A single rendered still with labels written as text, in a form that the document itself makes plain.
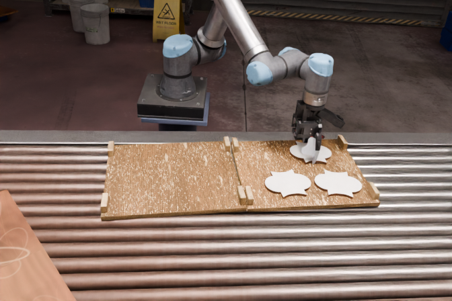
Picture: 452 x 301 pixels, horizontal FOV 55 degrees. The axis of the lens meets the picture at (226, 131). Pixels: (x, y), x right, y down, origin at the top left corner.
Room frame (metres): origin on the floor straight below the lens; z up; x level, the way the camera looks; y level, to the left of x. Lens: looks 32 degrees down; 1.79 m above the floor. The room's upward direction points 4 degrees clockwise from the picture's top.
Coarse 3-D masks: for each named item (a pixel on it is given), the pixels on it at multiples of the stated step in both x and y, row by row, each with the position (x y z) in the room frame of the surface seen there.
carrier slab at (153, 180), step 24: (144, 144) 1.23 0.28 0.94; (168, 144) 1.24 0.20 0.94; (192, 144) 1.25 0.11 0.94; (216, 144) 1.26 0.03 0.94; (120, 168) 1.09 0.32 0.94; (144, 168) 1.10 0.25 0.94; (168, 168) 1.11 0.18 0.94; (192, 168) 1.11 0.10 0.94; (216, 168) 1.12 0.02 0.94; (120, 192) 0.97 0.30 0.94; (144, 192) 0.98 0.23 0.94; (168, 192) 0.99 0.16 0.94; (192, 192) 1.00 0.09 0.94; (216, 192) 1.00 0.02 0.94; (120, 216) 0.88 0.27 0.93; (144, 216) 0.89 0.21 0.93
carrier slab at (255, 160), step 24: (240, 144) 1.27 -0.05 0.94; (264, 144) 1.28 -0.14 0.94; (288, 144) 1.29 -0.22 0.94; (336, 144) 1.31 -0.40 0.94; (240, 168) 1.13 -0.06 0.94; (264, 168) 1.14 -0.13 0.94; (288, 168) 1.15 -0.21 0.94; (312, 168) 1.16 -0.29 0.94; (336, 168) 1.17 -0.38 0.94; (264, 192) 1.02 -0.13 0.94; (312, 192) 1.04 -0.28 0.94; (360, 192) 1.05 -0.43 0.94
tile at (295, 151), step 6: (300, 144) 1.27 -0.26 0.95; (306, 144) 1.28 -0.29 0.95; (294, 150) 1.23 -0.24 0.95; (300, 150) 1.24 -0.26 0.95; (324, 150) 1.25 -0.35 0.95; (294, 156) 1.21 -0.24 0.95; (300, 156) 1.20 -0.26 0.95; (306, 156) 1.21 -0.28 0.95; (318, 156) 1.21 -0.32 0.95; (324, 156) 1.22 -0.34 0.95; (330, 156) 1.22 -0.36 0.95; (306, 162) 1.17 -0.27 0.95; (318, 162) 1.19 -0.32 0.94; (324, 162) 1.19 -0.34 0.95
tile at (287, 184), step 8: (272, 176) 1.09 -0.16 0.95; (280, 176) 1.09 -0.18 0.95; (288, 176) 1.09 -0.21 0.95; (296, 176) 1.10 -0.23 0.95; (304, 176) 1.10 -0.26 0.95; (264, 184) 1.06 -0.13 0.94; (272, 184) 1.05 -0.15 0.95; (280, 184) 1.05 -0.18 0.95; (288, 184) 1.05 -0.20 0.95; (296, 184) 1.06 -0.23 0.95; (304, 184) 1.06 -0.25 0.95; (272, 192) 1.02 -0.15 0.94; (280, 192) 1.02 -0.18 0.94; (288, 192) 1.01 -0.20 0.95; (296, 192) 1.02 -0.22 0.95; (304, 192) 1.02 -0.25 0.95
